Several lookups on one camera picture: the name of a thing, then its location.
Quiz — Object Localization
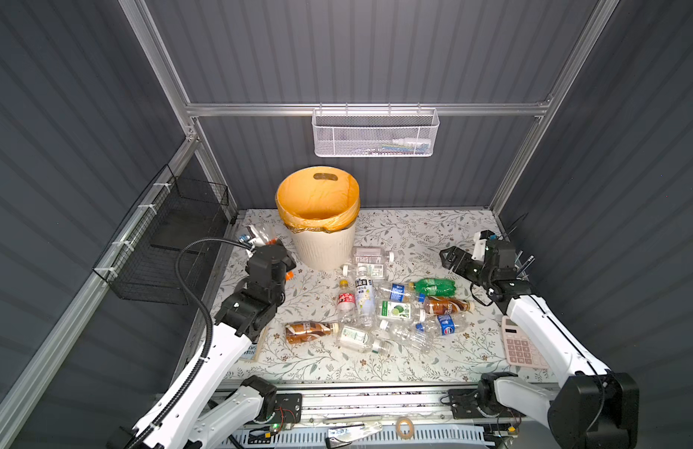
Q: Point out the green plastic bottle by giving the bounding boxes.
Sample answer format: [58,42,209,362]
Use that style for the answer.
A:
[413,278,457,297]

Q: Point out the brown coffee bottle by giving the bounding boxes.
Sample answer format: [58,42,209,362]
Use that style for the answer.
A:
[422,296,471,316]

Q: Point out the brown tea bottle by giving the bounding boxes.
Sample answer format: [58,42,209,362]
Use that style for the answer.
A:
[284,321,340,344]

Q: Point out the clear bottle blue label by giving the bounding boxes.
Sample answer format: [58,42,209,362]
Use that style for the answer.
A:
[378,282,419,303]
[415,314,467,338]

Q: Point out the bottle red label yellow cap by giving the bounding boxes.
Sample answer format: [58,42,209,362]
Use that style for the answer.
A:
[336,279,358,325]

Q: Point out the tall clear bottle dark label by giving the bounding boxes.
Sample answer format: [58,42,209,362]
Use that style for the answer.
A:
[355,266,375,329]

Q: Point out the bottle green lime label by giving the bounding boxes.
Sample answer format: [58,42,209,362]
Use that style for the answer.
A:
[377,300,427,323]

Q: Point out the small bottle orange label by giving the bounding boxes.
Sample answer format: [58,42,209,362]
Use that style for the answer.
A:
[240,224,283,259]

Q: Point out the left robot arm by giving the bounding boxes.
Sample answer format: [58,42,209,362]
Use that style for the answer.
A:
[107,239,296,448]

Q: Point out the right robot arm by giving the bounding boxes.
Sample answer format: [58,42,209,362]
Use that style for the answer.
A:
[440,239,640,448]

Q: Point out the white ribbed trash bin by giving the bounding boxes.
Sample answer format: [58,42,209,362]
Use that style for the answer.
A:
[291,222,357,271]

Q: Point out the orange bin liner bag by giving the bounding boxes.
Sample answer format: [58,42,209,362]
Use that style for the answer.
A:
[275,166,361,233]

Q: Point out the white pen holder cup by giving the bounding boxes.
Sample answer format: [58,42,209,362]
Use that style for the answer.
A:
[516,254,535,278]

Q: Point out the pink calculator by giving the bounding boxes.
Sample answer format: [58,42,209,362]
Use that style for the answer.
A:
[502,316,549,370]

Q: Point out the illustrated paperback book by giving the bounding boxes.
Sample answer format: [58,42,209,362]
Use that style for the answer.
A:
[240,330,267,362]

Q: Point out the square clear bottle white cap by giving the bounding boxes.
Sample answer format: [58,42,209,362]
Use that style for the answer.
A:
[353,246,395,265]

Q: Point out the clear bottle white label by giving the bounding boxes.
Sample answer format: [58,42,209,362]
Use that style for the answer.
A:
[341,264,387,281]

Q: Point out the silver foil wrapper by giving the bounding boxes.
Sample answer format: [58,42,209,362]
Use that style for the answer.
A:
[325,422,383,449]

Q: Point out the tape roll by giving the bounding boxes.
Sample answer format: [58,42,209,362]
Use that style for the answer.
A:
[395,416,416,441]

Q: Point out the black wire side basket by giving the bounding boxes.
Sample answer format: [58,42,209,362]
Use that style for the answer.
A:
[93,169,230,306]

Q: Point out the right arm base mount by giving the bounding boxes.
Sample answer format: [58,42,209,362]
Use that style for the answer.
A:
[440,388,523,421]

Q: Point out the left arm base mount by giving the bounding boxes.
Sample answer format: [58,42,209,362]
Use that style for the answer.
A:
[254,393,303,427]

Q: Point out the white wire wall basket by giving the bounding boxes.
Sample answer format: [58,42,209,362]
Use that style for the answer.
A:
[311,108,441,158]

